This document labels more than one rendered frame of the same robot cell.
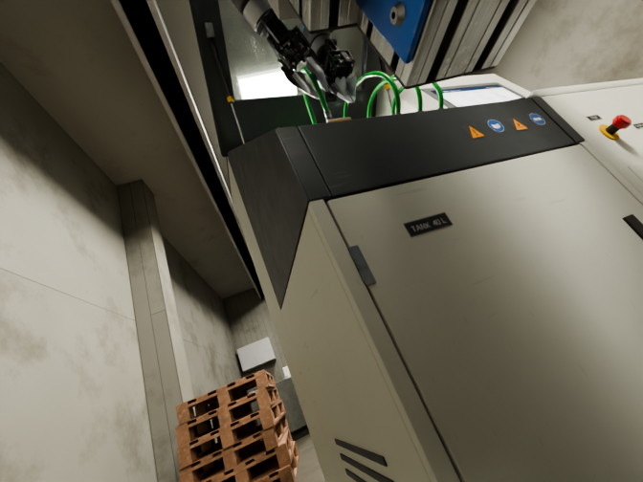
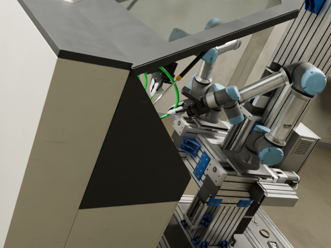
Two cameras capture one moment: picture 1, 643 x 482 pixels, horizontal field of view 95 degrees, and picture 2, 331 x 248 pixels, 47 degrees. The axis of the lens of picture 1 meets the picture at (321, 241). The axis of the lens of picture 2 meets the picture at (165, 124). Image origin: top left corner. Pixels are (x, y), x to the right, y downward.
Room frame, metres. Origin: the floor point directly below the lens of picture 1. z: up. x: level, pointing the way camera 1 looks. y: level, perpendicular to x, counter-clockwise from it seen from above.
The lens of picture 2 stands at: (1.19, 1.52, 1.90)
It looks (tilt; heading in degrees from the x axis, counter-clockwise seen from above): 23 degrees down; 250
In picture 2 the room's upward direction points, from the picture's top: 24 degrees clockwise
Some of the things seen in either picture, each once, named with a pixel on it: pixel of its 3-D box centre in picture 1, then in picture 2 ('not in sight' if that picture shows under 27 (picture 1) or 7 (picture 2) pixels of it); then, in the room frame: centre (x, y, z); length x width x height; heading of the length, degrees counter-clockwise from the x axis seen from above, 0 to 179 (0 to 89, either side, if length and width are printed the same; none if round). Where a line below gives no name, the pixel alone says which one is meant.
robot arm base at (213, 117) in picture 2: not in sight; (211, 111); (0.14, -0.65, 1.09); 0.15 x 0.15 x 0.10
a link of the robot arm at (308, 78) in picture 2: not in sight; (287, 116); (0.04, -0.03, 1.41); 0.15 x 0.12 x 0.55; 84
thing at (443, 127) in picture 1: (448, 143); not in sight; (0.53, -0.32, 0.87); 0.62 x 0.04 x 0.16; 112
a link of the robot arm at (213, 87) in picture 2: not in sight; (217, 95); (0.15, -0.65, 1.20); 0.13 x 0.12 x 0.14; 138
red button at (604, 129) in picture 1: (616, 125); not in sight; (0.66, -0.76, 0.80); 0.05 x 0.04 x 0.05; 112
